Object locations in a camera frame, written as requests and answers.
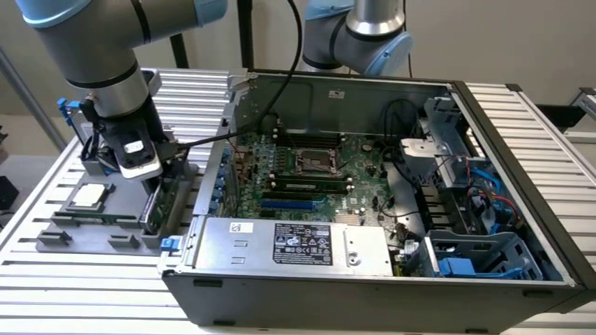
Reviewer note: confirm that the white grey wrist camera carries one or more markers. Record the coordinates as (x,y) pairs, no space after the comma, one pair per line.
(139,160)

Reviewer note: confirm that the silver CPU chip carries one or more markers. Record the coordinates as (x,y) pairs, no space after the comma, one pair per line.
(90,194)

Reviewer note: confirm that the green graphics card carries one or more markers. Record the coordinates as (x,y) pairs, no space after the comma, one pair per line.
(158,206)

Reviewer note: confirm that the grey blue disk bay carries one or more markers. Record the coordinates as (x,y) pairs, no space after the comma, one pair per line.
(485,254)

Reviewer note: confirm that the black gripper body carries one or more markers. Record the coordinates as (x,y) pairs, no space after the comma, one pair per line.
(170,157)

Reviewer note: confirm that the black thick stand pole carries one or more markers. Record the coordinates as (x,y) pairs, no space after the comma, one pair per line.
(246,35)

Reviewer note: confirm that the silver power supply unit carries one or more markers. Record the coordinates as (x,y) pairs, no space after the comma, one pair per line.
(261,247)

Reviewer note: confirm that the black thin stand pole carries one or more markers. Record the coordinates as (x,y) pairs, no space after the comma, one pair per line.
(179,52)

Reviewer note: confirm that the green motherboard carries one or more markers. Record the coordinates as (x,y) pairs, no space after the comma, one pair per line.
(354,195)

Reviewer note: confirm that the black installed RAM stick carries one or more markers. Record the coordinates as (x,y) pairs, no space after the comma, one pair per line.
(310,186)

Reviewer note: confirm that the black open PC case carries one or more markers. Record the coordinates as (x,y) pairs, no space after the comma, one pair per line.
(354,300)

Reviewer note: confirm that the green RAM stick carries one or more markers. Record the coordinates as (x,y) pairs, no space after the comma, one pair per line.
(117,217)

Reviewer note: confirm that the blue expansion slot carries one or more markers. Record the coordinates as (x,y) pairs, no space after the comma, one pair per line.
(289,204)

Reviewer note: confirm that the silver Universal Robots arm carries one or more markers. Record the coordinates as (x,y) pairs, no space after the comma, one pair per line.
(103,70)

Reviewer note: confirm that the black box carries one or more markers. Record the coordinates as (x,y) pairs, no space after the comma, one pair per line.
(7,192)

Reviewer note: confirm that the aluminium slat side table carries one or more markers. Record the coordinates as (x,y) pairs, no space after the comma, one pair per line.
(582,111)

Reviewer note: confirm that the blue case latch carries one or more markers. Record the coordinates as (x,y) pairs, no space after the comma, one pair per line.
(170,244)

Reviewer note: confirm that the silver drive cage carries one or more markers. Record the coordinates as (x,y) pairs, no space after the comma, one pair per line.
(438,139)

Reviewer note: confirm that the aluminium frame post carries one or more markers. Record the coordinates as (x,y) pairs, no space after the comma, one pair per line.
(29,97)

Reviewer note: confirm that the CPU socket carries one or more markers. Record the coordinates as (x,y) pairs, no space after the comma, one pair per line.
(314,160)

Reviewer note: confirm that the disk with blue caddy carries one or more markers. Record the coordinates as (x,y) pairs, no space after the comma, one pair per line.
(70,111)

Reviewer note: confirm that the grey parts rack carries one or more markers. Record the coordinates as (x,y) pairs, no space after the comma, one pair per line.
(94,237)

